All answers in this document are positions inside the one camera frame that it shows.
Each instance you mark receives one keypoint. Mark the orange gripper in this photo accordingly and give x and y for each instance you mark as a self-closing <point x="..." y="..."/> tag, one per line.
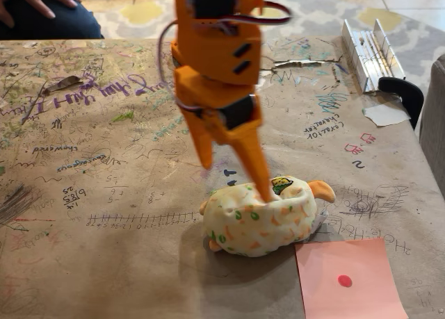
<point x="208" y="93"/>

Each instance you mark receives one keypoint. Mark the white patterned plush toy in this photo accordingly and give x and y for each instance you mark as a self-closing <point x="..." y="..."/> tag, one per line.
<point x="257" y="225"/>

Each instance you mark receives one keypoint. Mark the scribbled brown paper cover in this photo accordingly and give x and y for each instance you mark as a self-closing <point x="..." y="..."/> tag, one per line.
<point x="104" y="263"/>

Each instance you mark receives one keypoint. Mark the pink paper sheet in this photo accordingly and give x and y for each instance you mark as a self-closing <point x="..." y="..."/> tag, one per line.
<point x="368" y="260"/>

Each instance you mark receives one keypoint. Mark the dry brown leaf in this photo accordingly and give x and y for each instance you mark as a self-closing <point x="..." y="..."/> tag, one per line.
<point x="64" y="83"/>

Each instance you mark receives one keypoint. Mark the black clamp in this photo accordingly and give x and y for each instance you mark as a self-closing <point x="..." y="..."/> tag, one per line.
<point x="410" y="93"/>

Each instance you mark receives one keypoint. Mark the leg in blue jeans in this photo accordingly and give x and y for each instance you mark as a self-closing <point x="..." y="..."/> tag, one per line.
<point x="69" y="25"/>

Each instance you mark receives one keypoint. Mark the grey sofa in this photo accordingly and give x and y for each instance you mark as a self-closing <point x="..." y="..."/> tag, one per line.
<point x="434" y="124"/>

